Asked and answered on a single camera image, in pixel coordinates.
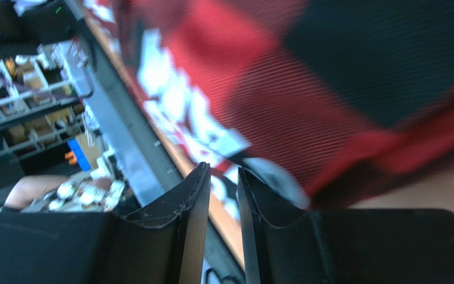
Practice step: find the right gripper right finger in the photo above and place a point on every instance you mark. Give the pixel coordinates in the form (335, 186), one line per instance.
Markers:
(283, 244)

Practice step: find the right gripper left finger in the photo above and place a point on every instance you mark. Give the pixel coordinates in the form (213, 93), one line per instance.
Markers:
(162, 242)

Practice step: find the red black plaid shirt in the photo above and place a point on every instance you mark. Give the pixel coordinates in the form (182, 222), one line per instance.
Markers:
(329, 102)

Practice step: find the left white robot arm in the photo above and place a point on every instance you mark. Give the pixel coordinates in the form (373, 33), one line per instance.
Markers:
(27, 25)

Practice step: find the person's bare forearm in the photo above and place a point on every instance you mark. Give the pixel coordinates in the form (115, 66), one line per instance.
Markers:
(30, 188)

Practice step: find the background storage shelf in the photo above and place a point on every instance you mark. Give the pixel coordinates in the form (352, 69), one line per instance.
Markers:
(41, 99)

